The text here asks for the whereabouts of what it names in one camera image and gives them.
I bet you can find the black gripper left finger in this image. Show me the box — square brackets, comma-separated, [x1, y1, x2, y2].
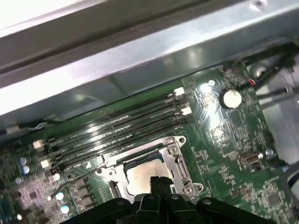
[66, 176, 162, 224]

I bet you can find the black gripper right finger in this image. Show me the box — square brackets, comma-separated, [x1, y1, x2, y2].
[161, 176, 278, 224]

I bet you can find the silver square CPU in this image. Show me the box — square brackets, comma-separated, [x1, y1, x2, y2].
[124, 160, 175, 199]

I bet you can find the metal socket cover frame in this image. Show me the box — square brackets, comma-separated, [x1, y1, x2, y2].
[104, 137, 191, 203]

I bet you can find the thin wire locking lever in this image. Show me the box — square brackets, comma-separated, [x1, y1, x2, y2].
[49, 163, 106, 199]

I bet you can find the CPU socket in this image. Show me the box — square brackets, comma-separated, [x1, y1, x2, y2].
[94, 135, 205, 206]

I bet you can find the green motherboard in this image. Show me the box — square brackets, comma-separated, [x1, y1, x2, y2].
[0, 65, 299, 224]

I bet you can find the silver coin cell battery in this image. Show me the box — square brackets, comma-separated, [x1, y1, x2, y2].
[219, 88, 242, 109]

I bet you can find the black and silver PC case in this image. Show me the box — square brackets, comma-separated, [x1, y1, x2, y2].
[0, 0, 299, 168]

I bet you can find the black cable bundle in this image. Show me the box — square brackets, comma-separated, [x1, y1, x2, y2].
[230, 43, 299, 95]

